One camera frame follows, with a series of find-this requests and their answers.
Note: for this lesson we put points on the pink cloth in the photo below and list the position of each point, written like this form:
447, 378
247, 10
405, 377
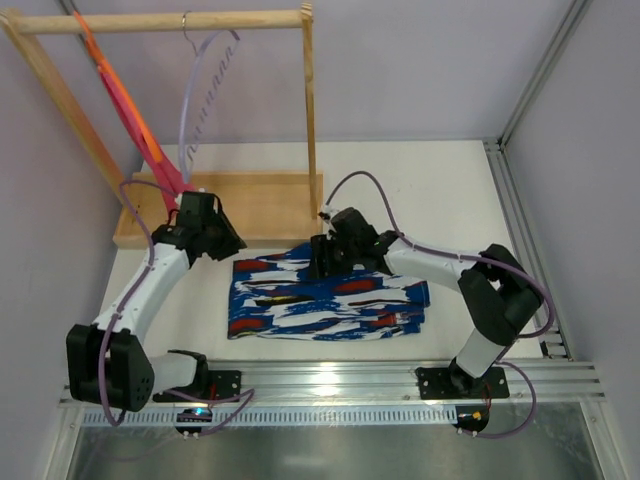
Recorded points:
165, 173

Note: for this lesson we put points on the slotted cable duct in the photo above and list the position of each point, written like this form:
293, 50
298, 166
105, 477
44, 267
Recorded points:
294, 416

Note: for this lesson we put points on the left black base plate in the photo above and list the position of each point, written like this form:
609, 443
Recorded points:
222, 385

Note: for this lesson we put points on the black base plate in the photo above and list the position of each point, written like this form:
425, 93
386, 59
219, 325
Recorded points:
222, 385
437, 383

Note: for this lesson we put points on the orange plastic hanger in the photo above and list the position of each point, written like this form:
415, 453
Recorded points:
124, 105

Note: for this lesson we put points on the lilac plastic hanger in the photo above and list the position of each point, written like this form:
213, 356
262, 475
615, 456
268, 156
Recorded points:
212, 60

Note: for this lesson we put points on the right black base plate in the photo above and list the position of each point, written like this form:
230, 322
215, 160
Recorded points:
437, 383

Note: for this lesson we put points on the aluminium mounting rail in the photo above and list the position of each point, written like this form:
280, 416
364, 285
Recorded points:
370, 382

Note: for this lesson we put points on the blue patterned trousers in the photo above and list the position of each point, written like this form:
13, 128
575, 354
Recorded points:
273, 297

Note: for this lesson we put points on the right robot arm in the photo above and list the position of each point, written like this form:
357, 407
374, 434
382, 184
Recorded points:
498, 297

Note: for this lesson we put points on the wooden clothes rack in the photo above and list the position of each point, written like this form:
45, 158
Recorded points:
269, 208

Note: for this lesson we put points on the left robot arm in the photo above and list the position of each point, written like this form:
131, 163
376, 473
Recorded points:
107, 364

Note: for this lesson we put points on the aluminium corner frame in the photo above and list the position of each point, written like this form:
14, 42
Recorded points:
507, 154

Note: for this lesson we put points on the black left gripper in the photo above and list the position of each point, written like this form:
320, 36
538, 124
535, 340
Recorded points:
226, 236

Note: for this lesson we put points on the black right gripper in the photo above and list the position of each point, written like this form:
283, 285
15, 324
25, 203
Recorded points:
321, 257

